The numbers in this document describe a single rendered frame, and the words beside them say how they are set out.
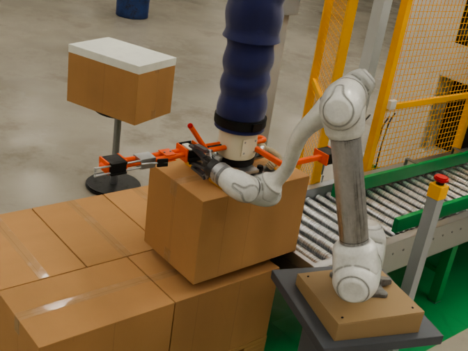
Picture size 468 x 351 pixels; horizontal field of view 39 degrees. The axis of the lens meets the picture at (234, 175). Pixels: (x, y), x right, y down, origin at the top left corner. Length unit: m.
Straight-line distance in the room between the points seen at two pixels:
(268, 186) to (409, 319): 0.71
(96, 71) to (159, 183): 1.76
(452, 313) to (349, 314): 1.87
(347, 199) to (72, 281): 1.27
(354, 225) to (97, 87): 2.66
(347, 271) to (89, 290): 1.13
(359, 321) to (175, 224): 0.90
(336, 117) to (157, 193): 1.11
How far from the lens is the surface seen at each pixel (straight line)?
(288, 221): 3.05
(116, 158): 2.57
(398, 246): 3.57
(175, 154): 2.68
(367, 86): 2.27
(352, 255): 2.27
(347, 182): 2.19
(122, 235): 3.25
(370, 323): 2.46
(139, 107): 4.38
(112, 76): 4.42
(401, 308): 2.55
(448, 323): 4.15
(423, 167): 4.59
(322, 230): 3.58
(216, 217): 2.72
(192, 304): 2.89
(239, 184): 2.45
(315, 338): 2.44
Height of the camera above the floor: 2.18
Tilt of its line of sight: 24 degrees down
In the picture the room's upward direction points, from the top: 9 degrees clockwise
